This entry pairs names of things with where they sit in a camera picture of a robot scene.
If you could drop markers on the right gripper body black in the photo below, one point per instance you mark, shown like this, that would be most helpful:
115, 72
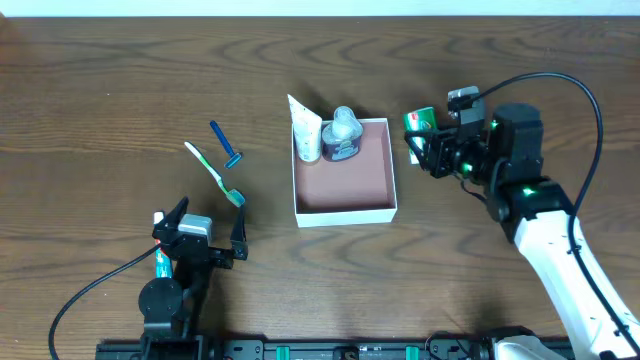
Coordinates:
439, 153

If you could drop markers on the white box pink interior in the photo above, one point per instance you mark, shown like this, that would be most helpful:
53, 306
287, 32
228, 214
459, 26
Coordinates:
359, 190

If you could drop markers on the blue disposable razor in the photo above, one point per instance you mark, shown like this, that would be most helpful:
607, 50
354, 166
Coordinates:
234, 156

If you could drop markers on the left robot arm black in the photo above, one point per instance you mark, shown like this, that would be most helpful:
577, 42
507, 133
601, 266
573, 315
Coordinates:
171, 304

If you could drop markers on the green white toothbrush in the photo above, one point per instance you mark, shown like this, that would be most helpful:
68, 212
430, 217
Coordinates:
233, 195

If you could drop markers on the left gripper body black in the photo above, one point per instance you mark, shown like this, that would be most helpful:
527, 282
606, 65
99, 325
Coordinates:
209, 254

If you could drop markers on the clear pump soap bottle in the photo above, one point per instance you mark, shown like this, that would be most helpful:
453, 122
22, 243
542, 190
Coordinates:
341, 138

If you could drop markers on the white conditioner tube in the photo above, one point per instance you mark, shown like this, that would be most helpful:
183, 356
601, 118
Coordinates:
307, 128

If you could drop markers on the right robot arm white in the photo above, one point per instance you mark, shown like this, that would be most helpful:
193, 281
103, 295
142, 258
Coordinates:
504, 158

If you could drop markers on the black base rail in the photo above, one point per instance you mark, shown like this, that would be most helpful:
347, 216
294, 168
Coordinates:
440, 345

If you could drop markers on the teal toothpaste tube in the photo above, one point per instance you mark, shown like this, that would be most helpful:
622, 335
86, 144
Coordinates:
163, 264

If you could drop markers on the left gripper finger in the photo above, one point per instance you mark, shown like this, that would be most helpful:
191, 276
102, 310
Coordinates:
173, 218
238, 239

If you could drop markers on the green soap box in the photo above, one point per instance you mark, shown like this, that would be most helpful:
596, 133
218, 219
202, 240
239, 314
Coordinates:
418, 120

